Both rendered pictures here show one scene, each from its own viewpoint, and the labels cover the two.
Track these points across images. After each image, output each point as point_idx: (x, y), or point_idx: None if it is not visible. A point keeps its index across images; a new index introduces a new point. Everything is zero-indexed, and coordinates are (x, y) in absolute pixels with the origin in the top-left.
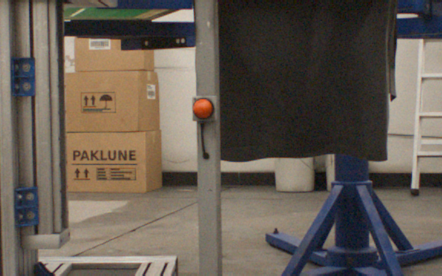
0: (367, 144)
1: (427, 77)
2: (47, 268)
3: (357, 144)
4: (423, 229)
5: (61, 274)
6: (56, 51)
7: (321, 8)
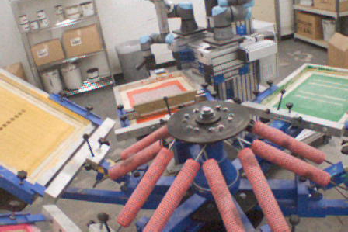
0: (140, 136)
1: None
2: (235, 143)
3: (143, 136)
4: None
5: (238, 150)
6: (213, 86)
7: None
